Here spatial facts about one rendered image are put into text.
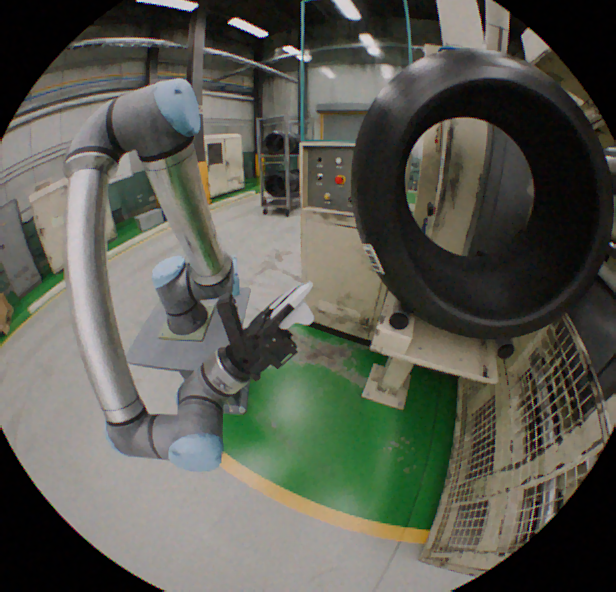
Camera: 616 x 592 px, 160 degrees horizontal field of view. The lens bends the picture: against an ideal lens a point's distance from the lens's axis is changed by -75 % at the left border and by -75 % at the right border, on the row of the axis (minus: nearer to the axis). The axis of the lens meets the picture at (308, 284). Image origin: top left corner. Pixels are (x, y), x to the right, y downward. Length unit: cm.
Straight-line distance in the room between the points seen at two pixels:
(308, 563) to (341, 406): 92
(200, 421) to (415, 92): 60
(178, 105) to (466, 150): 71
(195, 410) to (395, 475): 107
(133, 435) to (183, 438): 11
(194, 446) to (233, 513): 92
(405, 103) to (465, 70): 12
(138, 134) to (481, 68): 52
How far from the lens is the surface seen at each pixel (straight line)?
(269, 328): 35
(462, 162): 76
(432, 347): 61
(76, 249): 40
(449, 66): 39
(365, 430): 131
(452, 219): 77
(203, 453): 38
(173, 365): 87
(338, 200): 120
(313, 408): 133
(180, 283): 81
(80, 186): 43
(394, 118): 36
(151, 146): 43
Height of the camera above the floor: 122
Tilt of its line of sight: 34 degrees down
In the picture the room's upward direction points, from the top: straight up
